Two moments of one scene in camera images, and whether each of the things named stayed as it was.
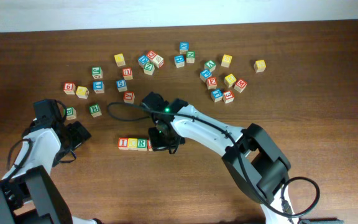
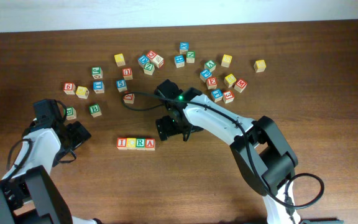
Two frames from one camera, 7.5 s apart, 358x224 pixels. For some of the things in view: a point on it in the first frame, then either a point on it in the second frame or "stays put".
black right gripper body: x=160 y=137 → x=174 y=125
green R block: x=142 y=144 stays put
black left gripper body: x=78 y=136 stays put
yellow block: x=132 y=144 stays put
